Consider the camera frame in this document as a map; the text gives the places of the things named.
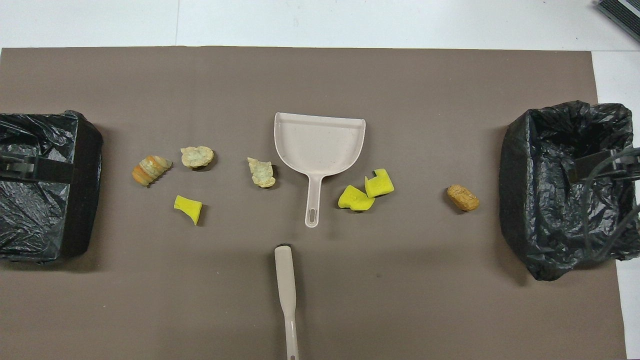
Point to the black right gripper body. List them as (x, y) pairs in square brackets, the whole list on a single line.
[(595, 167)]

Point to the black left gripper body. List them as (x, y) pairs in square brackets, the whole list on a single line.
[(50, 171)]

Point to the striped orange croissant piece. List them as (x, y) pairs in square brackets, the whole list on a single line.
[(150, 170)]

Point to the brown nugget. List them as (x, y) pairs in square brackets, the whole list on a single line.
[(462, 198)]

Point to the pale bread chunk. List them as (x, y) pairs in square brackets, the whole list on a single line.
[(196, 157), (262, 174)]

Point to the notched yellow sponge piece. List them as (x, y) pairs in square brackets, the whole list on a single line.
[(380, 185)]

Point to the beige hand brush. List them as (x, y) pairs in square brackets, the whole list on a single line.
[(286, 280)]

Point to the beige plastic dustpan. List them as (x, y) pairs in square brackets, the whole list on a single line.
[(320, 145)]

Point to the black bag-lined bin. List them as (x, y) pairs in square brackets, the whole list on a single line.
[(540, 210), (50, 220)]

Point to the dark grey ribbed object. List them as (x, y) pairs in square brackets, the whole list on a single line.
[(625, 12)]

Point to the brown table mat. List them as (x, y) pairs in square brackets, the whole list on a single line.
[(320, 75)]

